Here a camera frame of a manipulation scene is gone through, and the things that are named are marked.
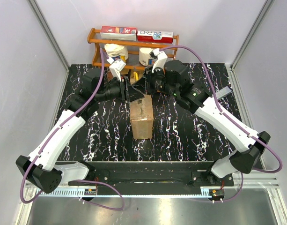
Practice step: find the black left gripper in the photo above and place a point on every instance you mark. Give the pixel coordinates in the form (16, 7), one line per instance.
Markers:
(128, 92)

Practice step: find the brown cardboard express box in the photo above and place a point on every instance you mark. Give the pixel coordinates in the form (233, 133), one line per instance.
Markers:
(142, 118)

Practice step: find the red white toothpaste box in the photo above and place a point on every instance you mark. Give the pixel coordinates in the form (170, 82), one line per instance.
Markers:
(151, 36)

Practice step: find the left toilet paper roll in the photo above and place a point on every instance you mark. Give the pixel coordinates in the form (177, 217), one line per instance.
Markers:
(117, 51)

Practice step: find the grey toothpaste box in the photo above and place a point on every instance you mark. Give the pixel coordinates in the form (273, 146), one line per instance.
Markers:
(223, 92)

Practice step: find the yellow utility knife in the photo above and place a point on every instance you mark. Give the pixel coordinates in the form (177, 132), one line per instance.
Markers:
(135, 76)

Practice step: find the right toilet paper roll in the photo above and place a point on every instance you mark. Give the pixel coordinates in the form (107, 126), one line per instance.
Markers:
(145, 58)

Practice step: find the toilet paper roll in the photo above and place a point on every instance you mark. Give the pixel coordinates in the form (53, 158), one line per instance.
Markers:
(145, 58)
(117, 51)

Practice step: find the orange wooden shelf rack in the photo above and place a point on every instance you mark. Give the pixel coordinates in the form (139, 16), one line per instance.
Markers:
(132, 62)

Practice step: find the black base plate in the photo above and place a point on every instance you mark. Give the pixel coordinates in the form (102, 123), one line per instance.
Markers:
(139, 179)

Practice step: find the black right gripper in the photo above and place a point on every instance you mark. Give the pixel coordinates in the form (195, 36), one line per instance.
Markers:
(144, 85)

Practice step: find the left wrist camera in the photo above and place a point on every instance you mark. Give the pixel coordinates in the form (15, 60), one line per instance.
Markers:
(116, 66)

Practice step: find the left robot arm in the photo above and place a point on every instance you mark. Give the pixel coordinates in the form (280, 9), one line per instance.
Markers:
(39, 167)

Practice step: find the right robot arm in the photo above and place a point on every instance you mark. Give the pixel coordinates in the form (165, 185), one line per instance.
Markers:
(174, 80)

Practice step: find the red silver toothpaste box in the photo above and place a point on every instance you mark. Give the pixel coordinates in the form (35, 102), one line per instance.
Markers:
(119, 33)

